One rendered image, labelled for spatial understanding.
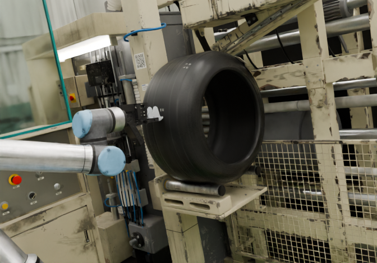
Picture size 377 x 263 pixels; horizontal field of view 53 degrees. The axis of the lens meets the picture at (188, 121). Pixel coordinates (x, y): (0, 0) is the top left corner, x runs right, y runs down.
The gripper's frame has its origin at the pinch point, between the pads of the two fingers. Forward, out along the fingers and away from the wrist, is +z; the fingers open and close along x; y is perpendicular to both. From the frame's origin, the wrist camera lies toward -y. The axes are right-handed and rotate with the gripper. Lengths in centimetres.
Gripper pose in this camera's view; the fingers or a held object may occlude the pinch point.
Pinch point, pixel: (160, 119)
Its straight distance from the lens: 153.9
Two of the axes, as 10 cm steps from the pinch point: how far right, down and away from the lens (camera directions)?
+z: 6.9, -1.1, 7.1
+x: -7.1, 0.4, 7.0
